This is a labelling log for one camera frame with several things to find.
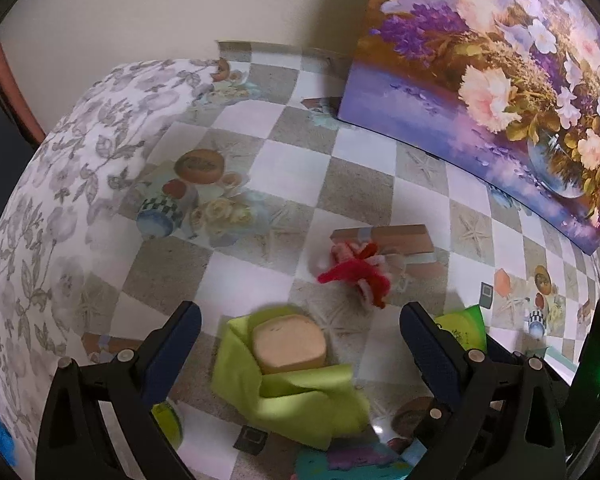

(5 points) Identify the grey floral cloth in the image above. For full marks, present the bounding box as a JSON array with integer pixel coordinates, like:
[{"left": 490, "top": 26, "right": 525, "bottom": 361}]
[{"left": 0, "top": 57, "right": 226, "bottom": 461}]

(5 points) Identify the reddish brown board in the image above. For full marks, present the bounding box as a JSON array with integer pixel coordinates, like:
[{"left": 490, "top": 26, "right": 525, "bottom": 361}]
[{"left": 0, "top": 42, "right": 47, "bottom": 147}]

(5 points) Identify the green packet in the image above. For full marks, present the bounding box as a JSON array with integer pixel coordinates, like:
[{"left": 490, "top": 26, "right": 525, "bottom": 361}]
[
  {"left": 432, "top": 305, "right": 488, "bottom": 353},
  {"left": 151, "top": 399, "right": 185, "bottom": 453}
]

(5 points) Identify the white tray with teal rim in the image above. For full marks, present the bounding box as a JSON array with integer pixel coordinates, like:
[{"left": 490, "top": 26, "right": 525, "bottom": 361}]
[{"left": 542, "top": 345, "right": 581, "bottom": 378}]

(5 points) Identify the flower painting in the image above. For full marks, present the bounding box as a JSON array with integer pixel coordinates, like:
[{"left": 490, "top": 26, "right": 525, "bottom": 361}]
[{"left": 337, "top": 0, "right": 600, "bottom": 256}]

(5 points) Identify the checkered printed tablecloth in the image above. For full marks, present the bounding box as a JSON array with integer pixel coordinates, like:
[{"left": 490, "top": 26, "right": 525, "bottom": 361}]
[{"left": 80, "top": 40, "right": 600, "bottom": 480}]

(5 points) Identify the lime green cloth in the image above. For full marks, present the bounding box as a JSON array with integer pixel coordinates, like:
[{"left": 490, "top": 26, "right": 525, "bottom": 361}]
[{"left": 210, "top": 305, "right": 371, "bottom": 451}]

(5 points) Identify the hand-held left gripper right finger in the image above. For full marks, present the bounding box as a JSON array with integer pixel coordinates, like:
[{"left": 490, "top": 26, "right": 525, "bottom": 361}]
[{"left": 399, "top": 301, "right": 567, "bottom": 480}]

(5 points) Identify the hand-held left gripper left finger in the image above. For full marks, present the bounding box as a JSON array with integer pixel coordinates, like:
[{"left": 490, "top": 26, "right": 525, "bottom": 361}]
[{"left": 35, "top": 301, "right": 203, "bottom": 480}]

